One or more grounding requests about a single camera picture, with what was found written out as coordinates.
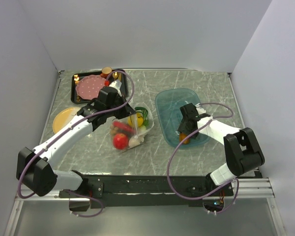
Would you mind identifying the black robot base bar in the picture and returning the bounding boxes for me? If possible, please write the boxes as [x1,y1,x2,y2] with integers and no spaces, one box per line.
[62,175,232,211]

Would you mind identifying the red toy chili pepper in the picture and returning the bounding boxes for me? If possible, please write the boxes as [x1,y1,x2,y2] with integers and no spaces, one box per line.
[113,121,135,133]

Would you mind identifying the black serving tray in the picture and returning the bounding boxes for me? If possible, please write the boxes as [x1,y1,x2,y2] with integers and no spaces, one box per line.
[71,67,128,104]

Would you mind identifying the pink polka dot plate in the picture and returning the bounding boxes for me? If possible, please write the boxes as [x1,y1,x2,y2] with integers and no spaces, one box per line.
[76,75,106,100]

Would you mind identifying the teal transparent plastic container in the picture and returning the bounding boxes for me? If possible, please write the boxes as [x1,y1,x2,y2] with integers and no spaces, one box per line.
[155,88,200,148]

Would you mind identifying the clear polka dot zip bag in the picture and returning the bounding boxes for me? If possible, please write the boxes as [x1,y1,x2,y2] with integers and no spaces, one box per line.
[111,102,154,151]

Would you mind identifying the orange toy tangerine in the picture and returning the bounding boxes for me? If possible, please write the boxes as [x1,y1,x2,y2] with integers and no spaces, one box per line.
[179,133,190,145]

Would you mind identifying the yellow toy lemon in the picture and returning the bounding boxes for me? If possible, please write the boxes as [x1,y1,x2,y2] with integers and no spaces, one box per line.
[127,113,144,127]

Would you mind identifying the gold spoon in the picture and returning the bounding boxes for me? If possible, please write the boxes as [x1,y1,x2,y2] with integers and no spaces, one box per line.
[112,72,119,79]

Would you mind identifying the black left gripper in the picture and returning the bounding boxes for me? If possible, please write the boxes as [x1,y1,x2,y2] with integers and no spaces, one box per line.
[106,93,136,120]

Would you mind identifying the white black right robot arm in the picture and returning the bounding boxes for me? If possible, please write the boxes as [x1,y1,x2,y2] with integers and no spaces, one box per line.
[177,103,265,196]

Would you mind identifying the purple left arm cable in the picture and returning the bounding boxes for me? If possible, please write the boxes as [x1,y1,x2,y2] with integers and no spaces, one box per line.
[17,70,135,199]

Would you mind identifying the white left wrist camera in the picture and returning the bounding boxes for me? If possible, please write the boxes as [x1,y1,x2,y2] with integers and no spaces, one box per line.
[109,80,122,90]

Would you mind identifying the cream round plate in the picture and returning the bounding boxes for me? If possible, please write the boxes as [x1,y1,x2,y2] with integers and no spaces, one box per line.
[52,107,80,134]

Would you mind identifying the white toy daikon radish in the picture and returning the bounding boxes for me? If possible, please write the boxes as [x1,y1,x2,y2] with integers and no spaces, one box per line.
[128,125,147,148]

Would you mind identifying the orange cup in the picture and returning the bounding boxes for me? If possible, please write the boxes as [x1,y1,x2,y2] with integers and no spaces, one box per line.
[100,67,112,78]

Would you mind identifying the aluminium frame rail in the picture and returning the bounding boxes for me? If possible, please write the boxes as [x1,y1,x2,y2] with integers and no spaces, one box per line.
[14,178,275,201]

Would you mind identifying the gold fork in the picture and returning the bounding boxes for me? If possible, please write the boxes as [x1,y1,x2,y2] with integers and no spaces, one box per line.
[74,74,80,102]

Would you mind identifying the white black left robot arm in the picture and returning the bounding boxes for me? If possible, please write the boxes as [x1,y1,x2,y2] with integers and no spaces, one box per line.
[16,82,135,199]

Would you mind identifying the green toy long beans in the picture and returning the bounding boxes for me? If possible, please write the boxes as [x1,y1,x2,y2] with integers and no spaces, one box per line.
[135,107,149,126]

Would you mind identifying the red toy apple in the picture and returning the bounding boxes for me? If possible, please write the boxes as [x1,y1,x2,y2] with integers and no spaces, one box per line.
[113,133,129,150]

